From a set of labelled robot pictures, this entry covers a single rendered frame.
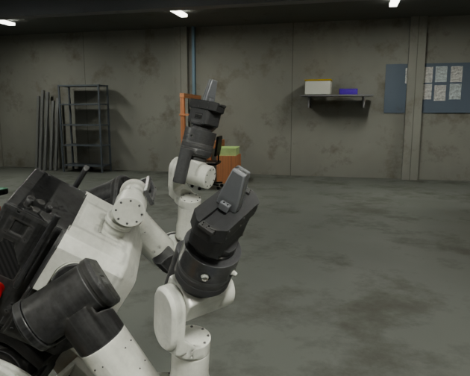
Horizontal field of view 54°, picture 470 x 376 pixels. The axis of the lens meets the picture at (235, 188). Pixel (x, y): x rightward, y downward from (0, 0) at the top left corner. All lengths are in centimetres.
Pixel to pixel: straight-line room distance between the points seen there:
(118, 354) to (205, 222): 35
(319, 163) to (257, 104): 182
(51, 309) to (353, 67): 938
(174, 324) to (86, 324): 18
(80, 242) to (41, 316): 17
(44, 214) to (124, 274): 20
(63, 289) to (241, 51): 956
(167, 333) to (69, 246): 29
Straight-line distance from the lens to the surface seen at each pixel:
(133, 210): 96
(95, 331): 85
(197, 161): 126
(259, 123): 1009
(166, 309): 74
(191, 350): 79
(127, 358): 88
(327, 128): 993
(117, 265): 96
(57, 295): 85
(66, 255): 95
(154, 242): 131
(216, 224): 60
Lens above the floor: 134
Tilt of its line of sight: 9 degrees down
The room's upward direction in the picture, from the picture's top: straight up
